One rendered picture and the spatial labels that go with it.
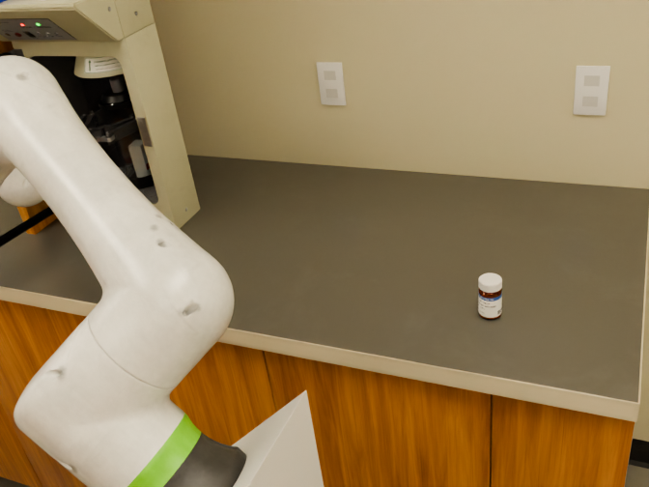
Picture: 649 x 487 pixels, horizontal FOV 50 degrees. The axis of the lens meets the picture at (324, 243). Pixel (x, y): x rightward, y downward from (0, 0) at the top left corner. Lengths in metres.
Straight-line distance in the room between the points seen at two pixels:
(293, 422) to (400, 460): 0.66
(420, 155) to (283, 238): 0.46
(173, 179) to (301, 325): 0.55
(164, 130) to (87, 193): 0.81
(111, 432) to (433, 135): 1.23
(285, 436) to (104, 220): 0.32
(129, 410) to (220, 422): 0.84
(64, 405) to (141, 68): 0.94
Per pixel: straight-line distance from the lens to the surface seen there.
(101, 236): 0.83
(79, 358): 0.80
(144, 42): 1.61
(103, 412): 0.81
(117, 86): 1.74
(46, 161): 0.92
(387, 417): 1.40
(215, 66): 1.99
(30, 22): 1.59
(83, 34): 1.56
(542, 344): 1.27
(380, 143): 1.87
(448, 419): 1.35
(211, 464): 0.84
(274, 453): 0.81
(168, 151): 1.68
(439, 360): 1.23
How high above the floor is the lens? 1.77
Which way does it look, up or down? 32 degrees down
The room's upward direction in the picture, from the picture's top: 8 degrees counter-clockwise
